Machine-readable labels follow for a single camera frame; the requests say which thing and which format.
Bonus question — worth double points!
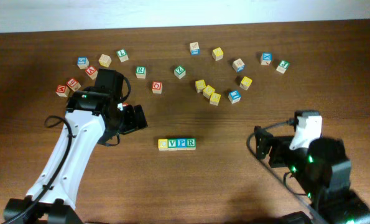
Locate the yellow C block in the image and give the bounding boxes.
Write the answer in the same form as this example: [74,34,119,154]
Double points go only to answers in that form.
[158,139,169,151]

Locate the green V block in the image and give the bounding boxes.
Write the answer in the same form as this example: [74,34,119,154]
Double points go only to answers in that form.
[168,139,177,151]

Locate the blue P block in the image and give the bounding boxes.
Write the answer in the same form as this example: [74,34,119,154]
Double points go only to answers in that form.
[176,139,187,150]

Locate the green r block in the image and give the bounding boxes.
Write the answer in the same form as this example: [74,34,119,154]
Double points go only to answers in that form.
[186,138,197,150]
[136,66,147,79]

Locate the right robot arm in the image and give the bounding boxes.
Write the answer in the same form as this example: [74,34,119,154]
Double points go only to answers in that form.
[246,110,370,224]

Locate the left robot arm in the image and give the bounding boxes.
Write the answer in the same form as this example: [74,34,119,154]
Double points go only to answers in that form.
[4,68,147,223]

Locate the red O block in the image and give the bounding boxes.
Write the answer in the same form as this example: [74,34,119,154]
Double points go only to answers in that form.
[152,82,162,94]

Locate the red A block far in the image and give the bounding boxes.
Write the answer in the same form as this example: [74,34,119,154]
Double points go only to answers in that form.
[85,66,98,80]

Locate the green L block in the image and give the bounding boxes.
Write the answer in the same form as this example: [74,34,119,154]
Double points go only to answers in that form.
[116,49,129,62]

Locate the plain wooden block left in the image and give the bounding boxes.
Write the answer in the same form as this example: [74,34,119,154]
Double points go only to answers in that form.
[98,54,112,68]

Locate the green Z block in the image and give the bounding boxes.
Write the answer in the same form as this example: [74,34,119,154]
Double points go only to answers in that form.
[174,65,186,79]

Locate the red 9 block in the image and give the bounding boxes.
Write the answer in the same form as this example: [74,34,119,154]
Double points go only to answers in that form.
[66,78,81,91]

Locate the blue I block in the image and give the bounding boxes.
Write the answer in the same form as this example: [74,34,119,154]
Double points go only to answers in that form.
[228,90,241,104]

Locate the blue S block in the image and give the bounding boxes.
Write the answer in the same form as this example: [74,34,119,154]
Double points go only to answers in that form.
[76,57,89,69]

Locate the yellow cluster block left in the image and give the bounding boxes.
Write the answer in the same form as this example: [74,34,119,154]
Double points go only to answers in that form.
[195,80,206,93]

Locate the yellow cluster block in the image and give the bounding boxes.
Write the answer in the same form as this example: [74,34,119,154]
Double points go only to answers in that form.
[195,80,206,93]
[203,85,215,99]

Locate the red M block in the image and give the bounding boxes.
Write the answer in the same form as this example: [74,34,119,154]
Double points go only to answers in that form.
[55,85,70,97]

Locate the yellow block right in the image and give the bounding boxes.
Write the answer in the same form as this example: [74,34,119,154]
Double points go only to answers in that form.
[239,77,252,90]

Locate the yellow cluster block middle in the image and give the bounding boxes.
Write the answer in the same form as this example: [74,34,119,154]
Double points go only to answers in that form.
[203,85,215,99]

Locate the yellow G block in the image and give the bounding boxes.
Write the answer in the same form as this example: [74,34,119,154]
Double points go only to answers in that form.
[210,93,221,106]

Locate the green J block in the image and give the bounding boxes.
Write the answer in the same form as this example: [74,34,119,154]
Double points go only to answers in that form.
[276,60,290,74]

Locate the blue sided block top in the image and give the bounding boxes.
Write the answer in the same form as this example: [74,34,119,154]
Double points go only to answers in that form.
[190,42,200,55]

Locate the blue X block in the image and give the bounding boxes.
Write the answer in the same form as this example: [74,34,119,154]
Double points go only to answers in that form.
[261,52,272,65]

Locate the blue D sided block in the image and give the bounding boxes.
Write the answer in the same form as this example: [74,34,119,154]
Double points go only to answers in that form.
[232,58,245,72]

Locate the yellow block top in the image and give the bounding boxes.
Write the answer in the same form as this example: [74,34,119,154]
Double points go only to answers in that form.
[212,47,224,61]

